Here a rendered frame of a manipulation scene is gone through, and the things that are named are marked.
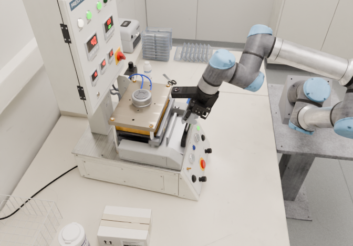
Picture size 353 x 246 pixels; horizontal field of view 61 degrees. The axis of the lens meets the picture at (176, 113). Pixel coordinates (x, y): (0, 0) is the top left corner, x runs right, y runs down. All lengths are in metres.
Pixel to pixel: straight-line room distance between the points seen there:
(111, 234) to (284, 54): 0.86
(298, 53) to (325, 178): 1.62
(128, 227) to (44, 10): 0.77
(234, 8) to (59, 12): 2.84
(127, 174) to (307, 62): 0.80
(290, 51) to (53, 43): 0.74
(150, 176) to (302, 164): 1.07
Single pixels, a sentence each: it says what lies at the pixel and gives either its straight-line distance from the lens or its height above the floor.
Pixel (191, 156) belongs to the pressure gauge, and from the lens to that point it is 1.26.
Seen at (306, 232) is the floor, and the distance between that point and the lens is 2.26.
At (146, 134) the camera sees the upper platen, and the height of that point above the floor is 1.04.
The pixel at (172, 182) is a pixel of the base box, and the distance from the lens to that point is 1.25.
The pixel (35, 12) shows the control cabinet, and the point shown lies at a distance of 0.97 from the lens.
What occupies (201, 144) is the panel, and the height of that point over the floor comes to 0.83.
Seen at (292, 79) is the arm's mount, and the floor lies 0.95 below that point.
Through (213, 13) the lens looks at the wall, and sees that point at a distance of 3.62.
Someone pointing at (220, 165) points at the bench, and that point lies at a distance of 1.44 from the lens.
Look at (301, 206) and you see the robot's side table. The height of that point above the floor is 0.01.
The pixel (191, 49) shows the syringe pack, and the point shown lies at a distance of 2.16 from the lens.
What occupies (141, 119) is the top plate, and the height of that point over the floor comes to 1.11.
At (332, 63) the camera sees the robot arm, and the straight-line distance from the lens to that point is 1.11.
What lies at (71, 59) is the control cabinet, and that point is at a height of 1.38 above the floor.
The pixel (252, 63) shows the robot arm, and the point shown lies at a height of 1.34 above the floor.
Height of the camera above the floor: 1.87
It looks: 42 degrees down
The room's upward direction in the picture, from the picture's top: straight up
